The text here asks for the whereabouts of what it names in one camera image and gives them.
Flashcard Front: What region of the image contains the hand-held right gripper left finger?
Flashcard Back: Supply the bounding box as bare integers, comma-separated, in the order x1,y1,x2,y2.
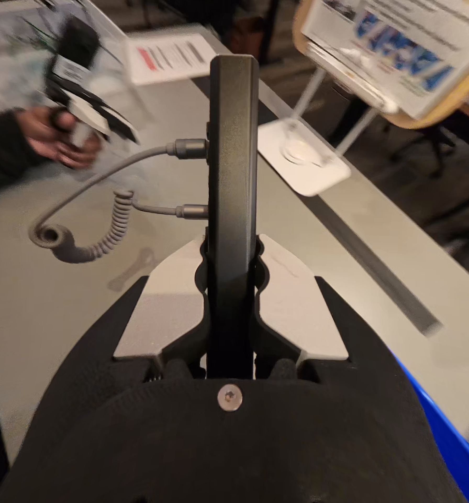
112,235,212,360

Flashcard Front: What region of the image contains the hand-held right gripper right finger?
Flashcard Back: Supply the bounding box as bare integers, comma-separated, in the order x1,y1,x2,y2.
253,233,350,363

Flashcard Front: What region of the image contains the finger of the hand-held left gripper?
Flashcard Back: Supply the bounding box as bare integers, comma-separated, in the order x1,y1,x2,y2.
67,97,112,137

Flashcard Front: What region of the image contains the grey cable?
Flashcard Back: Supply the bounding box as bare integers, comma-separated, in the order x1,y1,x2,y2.
27,138,210,265

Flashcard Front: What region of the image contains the dark grey power bank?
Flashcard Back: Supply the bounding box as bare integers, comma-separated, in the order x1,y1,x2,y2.
206,55,260,380

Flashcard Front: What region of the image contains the blue plastic bin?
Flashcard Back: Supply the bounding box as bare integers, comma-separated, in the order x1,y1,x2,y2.
392,352,469,503

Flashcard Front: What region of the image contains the person's left hand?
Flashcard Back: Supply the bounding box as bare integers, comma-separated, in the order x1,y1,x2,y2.
22,106,102,170

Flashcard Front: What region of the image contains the clear plastic storage box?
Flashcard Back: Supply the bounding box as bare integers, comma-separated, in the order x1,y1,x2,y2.
0,0,130,118

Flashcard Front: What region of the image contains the white sheet with red label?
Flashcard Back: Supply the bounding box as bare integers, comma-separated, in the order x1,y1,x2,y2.
126,33,218,87

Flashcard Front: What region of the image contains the white stand base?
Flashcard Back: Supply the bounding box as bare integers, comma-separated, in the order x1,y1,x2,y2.
257,118,351,197

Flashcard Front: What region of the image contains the wooden board with printed sheets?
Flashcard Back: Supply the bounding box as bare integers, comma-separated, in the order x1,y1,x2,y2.
293,0,469,130

